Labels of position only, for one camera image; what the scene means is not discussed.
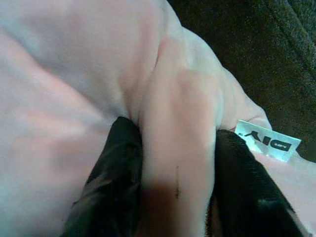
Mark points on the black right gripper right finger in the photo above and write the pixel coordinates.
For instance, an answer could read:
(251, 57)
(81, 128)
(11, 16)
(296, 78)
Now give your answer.
(244, 187)

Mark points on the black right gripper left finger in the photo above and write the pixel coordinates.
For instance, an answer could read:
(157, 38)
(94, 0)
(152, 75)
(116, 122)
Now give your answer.
(113, 177)

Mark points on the light pink pillow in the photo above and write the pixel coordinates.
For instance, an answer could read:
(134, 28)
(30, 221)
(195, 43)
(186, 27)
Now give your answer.
(86, 98)

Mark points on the dark grey fabric sofa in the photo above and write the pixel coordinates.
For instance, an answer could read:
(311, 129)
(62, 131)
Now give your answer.
(259, 54)

